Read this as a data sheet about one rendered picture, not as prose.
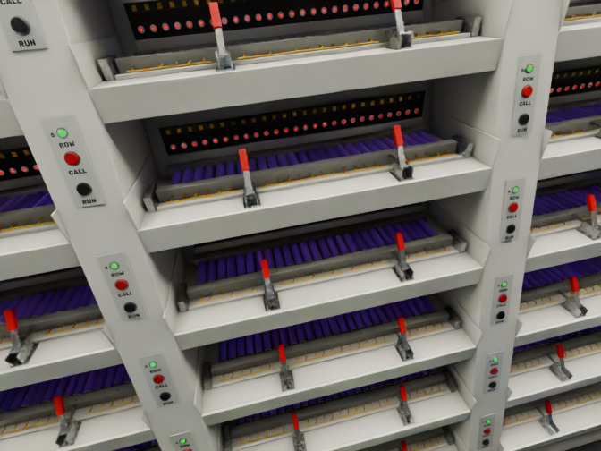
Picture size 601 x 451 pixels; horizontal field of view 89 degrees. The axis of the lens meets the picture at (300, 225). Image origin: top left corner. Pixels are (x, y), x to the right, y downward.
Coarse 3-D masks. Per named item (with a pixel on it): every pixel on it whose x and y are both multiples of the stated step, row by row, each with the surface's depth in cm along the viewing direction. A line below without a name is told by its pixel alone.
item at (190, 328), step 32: (320, 224) 70; (448, 224) 69; (448, 256) 64; (480, 256) 60; (256, 288) 61; (320, 288) 60; (352, 288) 59; (384, 288) 58; (416, 288) 60; (448, 288) 62; (192, 320) 56; (224, 320) 55; (256, 320) 56; (288, 320) 57
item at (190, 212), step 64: (192, 128) 58; (256, 128) 61; (320, 128) 64; (384, 128) 66; (448, 128) 63; (192, 192) 53; (256, 192) 48; (320, 192) 51; (384, 192) 52; (448, 192) 55
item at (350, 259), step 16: (416, 240) 65; (432, 240) 65; (448, 240) 65; (336, 256) 63; (352, 256) 63; (368, 256) 63; (384, 256) 64; (416, 256) 63; (256, 272) 61; (272, 272) 61; (288, 272) 61; (304, 272) 62; (320, 272) 63; (192, 288) 59; (208, 288) 59; (224, 288) 60; (240, 288) 61
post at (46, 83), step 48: (48, 0) 36; (96, 0) 48; (0, 48) 37; (48, 48) 37; (48, 96) 39; (48, 144) 41; (96, 144) 42; (144, 144) 57; (96, 240) 46; (96, 288) 48; (144, 288) 50; (144, 336) 52; (144, 384) 56; (192, 384) 59; (192, 432) 61
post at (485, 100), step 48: (432, 0) 61; (528, 0) 45; (528, 48) 48; (432, 96) 67; (480, 96) 53; (528, 144) 53; (480, 192) 58; (528, 192) 56; (528, 240) 60; (480, 288) 63; (480, 384) 72
